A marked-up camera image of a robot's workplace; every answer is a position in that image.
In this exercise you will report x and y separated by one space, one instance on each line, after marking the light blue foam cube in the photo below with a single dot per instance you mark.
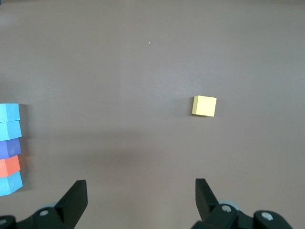
9 112
9 130
9 183

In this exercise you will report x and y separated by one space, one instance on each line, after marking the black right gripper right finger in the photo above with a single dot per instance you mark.
207 207

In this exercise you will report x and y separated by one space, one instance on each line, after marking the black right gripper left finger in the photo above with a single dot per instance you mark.
69 205

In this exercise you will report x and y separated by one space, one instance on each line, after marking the orange foam cube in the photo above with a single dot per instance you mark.
8 165

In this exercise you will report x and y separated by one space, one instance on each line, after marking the yellow foam cube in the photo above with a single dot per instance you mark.
206 106

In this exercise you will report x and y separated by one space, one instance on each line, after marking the purple foam cube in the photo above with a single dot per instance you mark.
9 148

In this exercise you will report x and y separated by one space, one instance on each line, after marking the brown table mat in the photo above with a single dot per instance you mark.
119 95

